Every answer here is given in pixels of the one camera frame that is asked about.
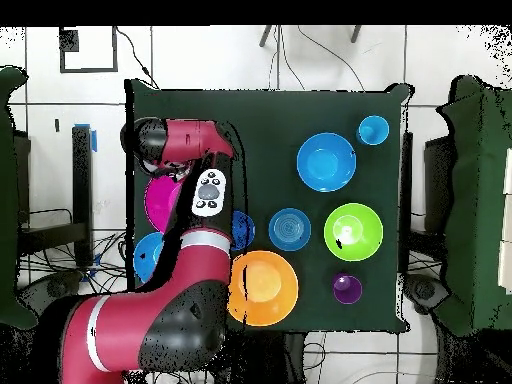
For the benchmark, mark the black square floor frame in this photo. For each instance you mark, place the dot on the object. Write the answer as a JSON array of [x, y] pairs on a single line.
[[68, 40]]

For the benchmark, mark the orange bowl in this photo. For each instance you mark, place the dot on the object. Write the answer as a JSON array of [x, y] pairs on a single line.
[[264, 288]]

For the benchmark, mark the grey chair base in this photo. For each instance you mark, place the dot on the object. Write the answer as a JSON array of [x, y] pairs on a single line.
[[56, 288], [424, 292]]

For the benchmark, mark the camera tripod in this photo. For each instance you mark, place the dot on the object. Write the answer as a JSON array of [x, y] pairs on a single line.
[[264, 36]]

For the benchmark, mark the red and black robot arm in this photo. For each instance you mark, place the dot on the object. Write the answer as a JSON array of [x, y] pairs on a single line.
[[180, 312]]

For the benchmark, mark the small dark blue bowl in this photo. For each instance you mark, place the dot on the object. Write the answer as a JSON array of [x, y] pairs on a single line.
[[242, 232]]

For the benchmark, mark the purple cup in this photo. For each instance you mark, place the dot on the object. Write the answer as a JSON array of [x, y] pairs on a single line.
[[347, 288]]

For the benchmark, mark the lime green bowl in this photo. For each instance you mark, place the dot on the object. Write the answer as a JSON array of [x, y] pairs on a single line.
[[353, 232]]

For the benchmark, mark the pink bowl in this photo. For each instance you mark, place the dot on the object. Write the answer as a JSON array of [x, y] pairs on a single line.
[[160, 204]]

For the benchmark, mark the dark green tablecloth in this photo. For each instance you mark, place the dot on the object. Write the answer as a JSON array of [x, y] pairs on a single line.
[[280, 120]]

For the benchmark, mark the black stand post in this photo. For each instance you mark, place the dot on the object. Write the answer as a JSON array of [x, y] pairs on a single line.
[[407, 180], [82, 180]]

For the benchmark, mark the large blue bowl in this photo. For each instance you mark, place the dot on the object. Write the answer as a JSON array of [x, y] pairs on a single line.
[[326, 162], [148, 256]]

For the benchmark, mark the green cloth covered table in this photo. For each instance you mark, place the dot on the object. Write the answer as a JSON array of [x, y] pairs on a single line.
[[480, 200], [8, 200]]

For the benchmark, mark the light blue cup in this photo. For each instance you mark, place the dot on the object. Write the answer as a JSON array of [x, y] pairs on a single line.
[[372, 130]]

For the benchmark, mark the small light blue bowl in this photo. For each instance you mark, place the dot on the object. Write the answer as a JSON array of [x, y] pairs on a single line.
[[289, 229]]

